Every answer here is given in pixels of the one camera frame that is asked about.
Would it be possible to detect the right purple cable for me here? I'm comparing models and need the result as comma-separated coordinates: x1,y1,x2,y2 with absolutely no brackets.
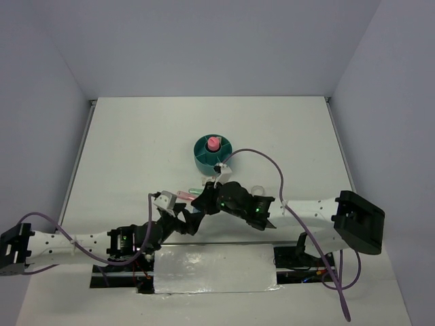
220,148,362,322

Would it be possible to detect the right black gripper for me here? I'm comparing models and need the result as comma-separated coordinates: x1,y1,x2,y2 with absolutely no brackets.
192,179,246,218

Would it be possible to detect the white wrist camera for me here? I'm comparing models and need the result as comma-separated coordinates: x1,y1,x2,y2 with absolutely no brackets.
153,191,177,215
213,162,232,187

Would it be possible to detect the purple cable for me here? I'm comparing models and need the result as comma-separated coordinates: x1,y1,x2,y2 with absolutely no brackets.
16,193,164,276
220,148,362,322

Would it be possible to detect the metal front rail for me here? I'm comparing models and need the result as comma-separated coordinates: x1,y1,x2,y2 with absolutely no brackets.
81,239,341,276

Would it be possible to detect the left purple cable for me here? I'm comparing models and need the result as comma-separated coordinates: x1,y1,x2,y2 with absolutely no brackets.
16,193,164,276

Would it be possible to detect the pink translucent highlighter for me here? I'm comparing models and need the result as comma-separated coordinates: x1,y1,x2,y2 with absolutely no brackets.
176,191,196,201

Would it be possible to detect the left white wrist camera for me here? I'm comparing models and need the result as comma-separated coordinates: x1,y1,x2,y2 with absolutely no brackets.
153,191,177,215

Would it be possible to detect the pink capped crayon tube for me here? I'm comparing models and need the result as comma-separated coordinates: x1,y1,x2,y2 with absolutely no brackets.
206,136,221,152

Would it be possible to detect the green translucent highlighter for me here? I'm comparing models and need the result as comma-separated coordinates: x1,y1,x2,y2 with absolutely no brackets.
188,188,203,196

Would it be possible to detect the teal round desk organizer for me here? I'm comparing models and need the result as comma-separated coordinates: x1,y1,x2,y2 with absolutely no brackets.
193,134,232,176

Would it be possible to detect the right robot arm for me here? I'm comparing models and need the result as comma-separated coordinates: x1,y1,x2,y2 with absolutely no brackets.
192,181,385,266

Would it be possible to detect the silver foil tape sheet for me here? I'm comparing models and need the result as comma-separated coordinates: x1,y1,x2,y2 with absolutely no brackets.
154,244,279,294

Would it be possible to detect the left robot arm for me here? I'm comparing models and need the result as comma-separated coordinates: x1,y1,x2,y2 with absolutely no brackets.
1,203,205,276

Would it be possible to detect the clear tape roll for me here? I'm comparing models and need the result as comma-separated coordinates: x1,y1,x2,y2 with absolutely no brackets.
251,185,265,196

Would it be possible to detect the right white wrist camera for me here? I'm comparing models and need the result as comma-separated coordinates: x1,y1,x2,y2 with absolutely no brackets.
213,162,232,187

